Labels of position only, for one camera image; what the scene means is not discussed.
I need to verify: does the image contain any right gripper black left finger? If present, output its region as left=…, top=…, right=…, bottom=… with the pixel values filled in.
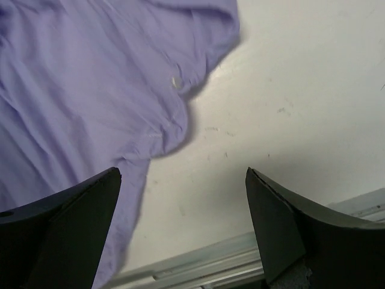
left=1, top=167, right=121, bottom=289

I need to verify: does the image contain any purple jacket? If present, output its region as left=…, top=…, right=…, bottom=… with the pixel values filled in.
left=1, top=1, right=240, bottom=288

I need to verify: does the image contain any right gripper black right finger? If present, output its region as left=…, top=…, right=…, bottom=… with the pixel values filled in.
left=245, top=168, right=384, bottom=289

